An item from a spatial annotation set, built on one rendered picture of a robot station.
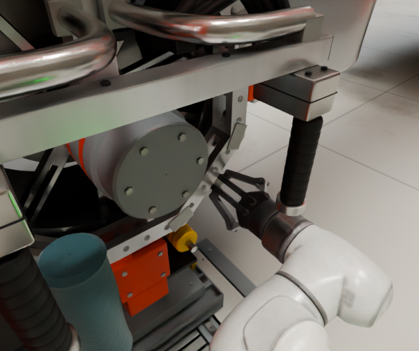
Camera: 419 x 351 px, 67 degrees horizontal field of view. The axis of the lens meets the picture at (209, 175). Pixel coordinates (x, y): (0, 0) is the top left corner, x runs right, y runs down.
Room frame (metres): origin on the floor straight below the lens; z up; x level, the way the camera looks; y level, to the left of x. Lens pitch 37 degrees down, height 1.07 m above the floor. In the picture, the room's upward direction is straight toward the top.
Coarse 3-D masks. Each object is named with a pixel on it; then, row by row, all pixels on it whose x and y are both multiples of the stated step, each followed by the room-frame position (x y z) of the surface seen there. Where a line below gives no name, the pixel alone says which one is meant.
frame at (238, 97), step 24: (216, 48) 0.59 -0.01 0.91; (216, 96) 0.59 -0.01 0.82; (240, 96) 0.57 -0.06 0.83; (216, 120) 0.59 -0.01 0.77; (240, 120) 0.57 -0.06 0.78; (216, 144) 0.58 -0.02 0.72; (240, 144) 0.56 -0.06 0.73; (216, 168) 0.54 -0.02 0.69; (168, 216) 0.46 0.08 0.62; (48, 240) 0.37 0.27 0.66; (120, 240) 0.40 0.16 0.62; (144, 240) 0.42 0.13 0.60
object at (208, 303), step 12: (192, 264) 0.69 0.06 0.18; (204, 276) 0.63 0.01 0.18; (216, 288) 0.60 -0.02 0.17; (204, 300) 0.57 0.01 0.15; (216, 300) 0.56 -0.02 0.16; (180, 312) 0.53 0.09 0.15; (192, 312) 0.53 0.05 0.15; (204, 312) 0.53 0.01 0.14; (168, 324) 0.49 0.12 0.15; (180, 324) 0.48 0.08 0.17; (192, 324) 0.50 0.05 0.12; (144, 336) 0.46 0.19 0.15; (156, 336) 0.46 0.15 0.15; (168, 336) 0.45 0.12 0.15; (180, 336) 0.48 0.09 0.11; (132, 348) 0.42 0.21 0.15; (144, 348) 0.41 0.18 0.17; (156, 348) 0.43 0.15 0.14
